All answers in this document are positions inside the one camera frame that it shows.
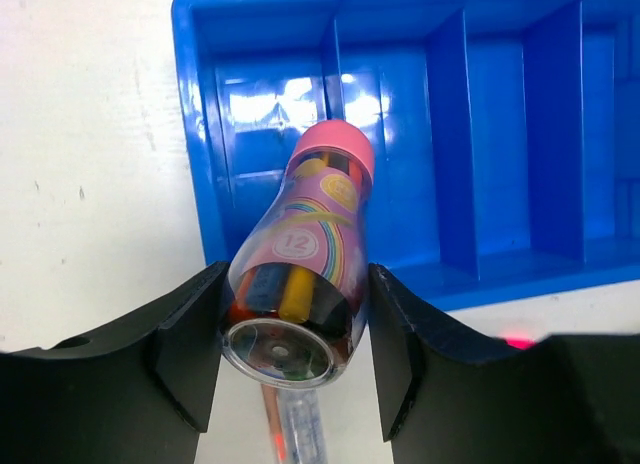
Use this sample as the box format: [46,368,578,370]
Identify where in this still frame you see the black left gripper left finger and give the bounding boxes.
[1,262,228,463]

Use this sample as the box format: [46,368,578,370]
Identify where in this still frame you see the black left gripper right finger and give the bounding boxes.
[369,264,639,463]

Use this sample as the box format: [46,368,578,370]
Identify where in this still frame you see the crayon bottle pink cap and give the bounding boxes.
[220,119,375,389]

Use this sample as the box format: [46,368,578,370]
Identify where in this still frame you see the pink cap black highlighter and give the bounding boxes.
[499,328,544,350]

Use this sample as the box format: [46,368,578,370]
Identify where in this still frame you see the tan pencil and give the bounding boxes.
[261,384,287,464]

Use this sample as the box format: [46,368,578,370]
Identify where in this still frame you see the blue divided plastic bin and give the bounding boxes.
[171,0,639,310]

